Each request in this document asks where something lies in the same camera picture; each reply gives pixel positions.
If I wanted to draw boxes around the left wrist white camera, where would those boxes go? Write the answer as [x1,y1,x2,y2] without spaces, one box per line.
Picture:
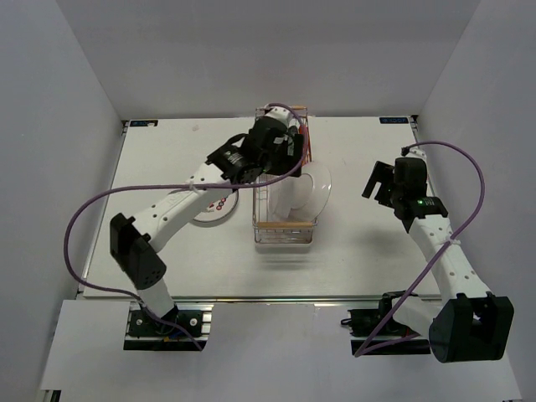
[264,106,294,128]

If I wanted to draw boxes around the right blue table sticker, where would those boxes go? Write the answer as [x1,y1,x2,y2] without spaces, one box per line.
[379,116,409,124]

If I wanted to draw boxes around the blue table sticker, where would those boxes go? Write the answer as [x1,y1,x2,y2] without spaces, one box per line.
[129,120,158,127]
[379,116,409,124]

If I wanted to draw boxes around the orange plate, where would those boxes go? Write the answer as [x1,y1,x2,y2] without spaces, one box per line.
[301,125,312,165]

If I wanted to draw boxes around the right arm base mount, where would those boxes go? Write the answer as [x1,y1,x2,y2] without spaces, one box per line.
[339,307,432,357]

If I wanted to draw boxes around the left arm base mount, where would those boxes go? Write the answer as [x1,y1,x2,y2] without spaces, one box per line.
[123,303,212,352]

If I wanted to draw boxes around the large white plate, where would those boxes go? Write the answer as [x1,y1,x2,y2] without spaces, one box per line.
[289,162,332,222]

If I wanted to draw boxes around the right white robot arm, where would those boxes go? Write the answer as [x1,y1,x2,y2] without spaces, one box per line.
[363,157,514,363]

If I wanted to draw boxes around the left blue table sticker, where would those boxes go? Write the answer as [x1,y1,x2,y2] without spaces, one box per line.
[129,120,158,127]

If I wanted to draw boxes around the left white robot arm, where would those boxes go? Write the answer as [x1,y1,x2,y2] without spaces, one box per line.
[110,116,308,334]

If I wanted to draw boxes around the white plate with red print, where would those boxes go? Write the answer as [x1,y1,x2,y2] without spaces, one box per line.
[191,192,240,227]

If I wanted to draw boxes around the metal wire dish rack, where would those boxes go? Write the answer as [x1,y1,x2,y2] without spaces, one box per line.
[251,105,319,252]

